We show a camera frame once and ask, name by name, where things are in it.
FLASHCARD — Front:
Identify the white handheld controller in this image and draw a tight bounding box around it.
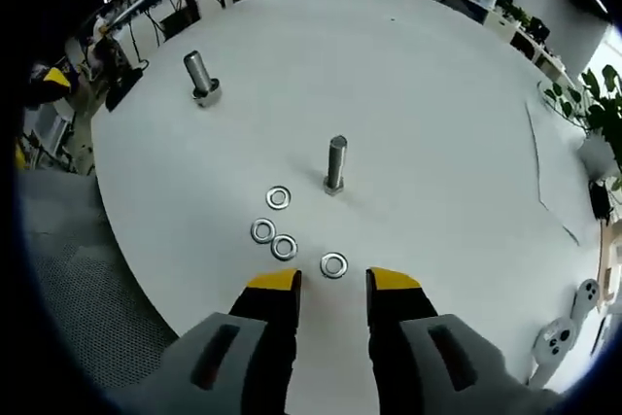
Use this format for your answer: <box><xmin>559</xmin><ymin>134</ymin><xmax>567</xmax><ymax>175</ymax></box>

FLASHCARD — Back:
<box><xmin>529</xmin><ymin>316</ymin><xmax>577</xmax><ymax>385</ymax></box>
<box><xmin>572</xmin><ymin>278</ymin><xmax>600</xmax><ymax>324</ymax></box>

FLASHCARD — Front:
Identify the light wooden stand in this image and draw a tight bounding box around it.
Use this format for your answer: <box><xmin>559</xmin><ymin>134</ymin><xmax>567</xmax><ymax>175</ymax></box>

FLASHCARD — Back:
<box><xmin>598</xmin><ymin>220</ymin><xmax>622</xmax><ymax>312</ymax></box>

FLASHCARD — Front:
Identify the white paper sheet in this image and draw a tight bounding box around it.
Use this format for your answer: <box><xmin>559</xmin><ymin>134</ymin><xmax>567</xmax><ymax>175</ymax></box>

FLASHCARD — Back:
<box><xmin>527</xmin><ymin>102</ymin><xmax>599</xmax><ymax>246</ymax></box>

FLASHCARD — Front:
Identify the grey mesh chair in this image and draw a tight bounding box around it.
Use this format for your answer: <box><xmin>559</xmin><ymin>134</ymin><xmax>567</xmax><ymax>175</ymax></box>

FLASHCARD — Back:
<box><xmin>14</xmin><ymin>169</ymin><xmax>181</xmax><ymax>387</ymax></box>

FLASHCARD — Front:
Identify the silver washer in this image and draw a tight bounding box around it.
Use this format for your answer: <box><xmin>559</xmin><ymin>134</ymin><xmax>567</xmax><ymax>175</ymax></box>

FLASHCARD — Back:
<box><xmin>319</xmin><ymin>252</ymin><xmax>349</xmax><ymax>280</ymax></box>
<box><xmin>264</xmin><ymin>185</ymin><xmax>294</xmax><ymax>212</ymax></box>
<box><xmin>250</xmin><ymin>218</ymin><xmax>277</xmax><ymax>245</ymax></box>
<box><xmin>270</xmin><ymin>233</ymin><xmax>299</xmax><ymax>261</ymax></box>

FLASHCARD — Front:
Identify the small black device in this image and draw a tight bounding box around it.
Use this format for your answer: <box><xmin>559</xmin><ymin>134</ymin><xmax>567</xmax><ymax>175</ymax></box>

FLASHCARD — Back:
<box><xmin>590</xmin><ymin>181</ymin><xmax>613</xmax><ymax>220</ymax></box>

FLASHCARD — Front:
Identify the potted green plant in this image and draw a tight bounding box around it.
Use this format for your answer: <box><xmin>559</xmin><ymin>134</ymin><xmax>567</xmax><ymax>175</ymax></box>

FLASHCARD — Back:
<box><xmin>539</xmin><ymin>63</ymin><xmax>622</xmax><ymax>183</ymax></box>

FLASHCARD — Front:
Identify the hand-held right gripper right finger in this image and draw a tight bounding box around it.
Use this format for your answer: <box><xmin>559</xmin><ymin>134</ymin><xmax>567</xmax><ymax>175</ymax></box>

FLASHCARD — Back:
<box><xmin>364</xmin><ymin>266</ymin><xmax>565</xmax><ymax>415</ymax></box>

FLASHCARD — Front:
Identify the small steel threaded stud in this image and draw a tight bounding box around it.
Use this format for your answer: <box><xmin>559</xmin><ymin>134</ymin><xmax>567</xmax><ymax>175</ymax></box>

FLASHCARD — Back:
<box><xmin>322</xmin><ymin>135</ymin><xmax>348</xmax><ymax>196</ymax></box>

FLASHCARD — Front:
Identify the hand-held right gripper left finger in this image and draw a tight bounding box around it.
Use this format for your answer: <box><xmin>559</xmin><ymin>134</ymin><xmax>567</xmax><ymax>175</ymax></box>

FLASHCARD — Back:
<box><xmin>109</xmin><ymin>267</ymin><xmax>303</xmax><ymax>415</ymax></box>

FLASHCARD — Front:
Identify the large steel threaded stud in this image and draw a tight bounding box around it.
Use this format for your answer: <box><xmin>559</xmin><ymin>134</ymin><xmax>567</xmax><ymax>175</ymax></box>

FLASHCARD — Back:
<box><xmin>183</xmin><ymin>49</ymin><xmax>224</xmax><ymax>109</ymax></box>

